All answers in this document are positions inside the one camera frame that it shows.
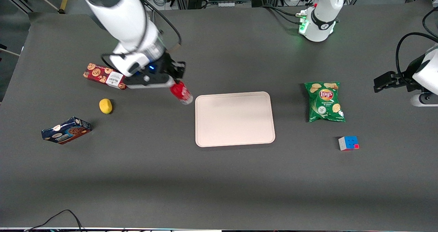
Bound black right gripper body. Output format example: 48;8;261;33
150;52;177;86

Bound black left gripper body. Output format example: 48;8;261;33
396;56;425;91

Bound red coke bottle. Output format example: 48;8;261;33
170;81;194;105

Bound pale pink plastic tray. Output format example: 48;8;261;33
195;91;276;147

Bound green Lay's chips bag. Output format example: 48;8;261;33
304;82;346;123

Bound colourful Rubik's cube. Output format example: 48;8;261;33
338;136;360;151

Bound red cookie box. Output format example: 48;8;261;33
83;63;128;90

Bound yellow lemon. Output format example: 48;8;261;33
99;99;113;115

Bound dark grey table mat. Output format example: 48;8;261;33
0;0;438;231

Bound blue chocolate cookie box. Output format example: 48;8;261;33
41;117;92;145

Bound black left arm wrist cable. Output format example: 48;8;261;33
396;7;438;85

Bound black arm wrist cable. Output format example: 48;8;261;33
132;0;182;54
396;7;438;85

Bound black right arm wrist cable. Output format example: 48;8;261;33
132;0;182;54

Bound black left arm base cables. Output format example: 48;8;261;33
261;3;308;25

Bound black cable at table edge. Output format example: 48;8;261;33
24;209;86;232

